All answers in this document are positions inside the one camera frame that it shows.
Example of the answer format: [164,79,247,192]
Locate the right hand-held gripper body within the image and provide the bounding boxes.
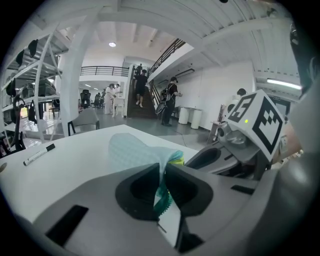
[215,89,286,181]

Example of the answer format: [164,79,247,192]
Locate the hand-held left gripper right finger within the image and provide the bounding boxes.
[165,162,260,256]

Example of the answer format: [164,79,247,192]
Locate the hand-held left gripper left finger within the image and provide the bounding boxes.
[32,162,177,256]

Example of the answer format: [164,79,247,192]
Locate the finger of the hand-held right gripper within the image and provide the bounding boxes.
[212,164,256,180]
[186,144,242,175]

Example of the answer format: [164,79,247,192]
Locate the teal mesh pencil pouch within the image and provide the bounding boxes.
[108,132,186,219]

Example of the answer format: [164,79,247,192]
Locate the white pen with black cap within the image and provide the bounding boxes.
[23,143,56,167]

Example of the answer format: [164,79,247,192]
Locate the person's right forearm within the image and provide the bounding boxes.
[271,123,305,165]

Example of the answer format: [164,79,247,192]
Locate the tube ceiling light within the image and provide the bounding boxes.
[265,77,303,91]

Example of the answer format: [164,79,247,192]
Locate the white cylindrical bin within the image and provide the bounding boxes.
[177,106,190,125]
[190,108,203,130]

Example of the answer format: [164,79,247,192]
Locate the person's grey shirt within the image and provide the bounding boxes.
[259,82,320,251]

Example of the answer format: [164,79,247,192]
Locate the black backpack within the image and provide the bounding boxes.
[160,86,172,104]

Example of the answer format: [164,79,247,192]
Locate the dark wooden staircase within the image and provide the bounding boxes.
[126,64,162,120]

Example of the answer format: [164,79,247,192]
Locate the grey chair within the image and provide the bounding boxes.
[67,108,101,137]

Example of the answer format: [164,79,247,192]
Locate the white side table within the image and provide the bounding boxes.
[111,95,126,119]

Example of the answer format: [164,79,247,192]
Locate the black stair railing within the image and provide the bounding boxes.
[148,37,187,74]

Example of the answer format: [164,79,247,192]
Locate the black stand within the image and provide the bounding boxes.
[9,95,27,154]

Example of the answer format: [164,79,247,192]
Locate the black office chair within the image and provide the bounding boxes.
[79,89,92,110]

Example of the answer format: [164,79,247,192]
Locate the black balcony railing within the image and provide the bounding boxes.
[80,65,130,77]

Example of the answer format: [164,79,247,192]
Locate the white metal shelving rack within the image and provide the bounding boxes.
[0,32,65,151]

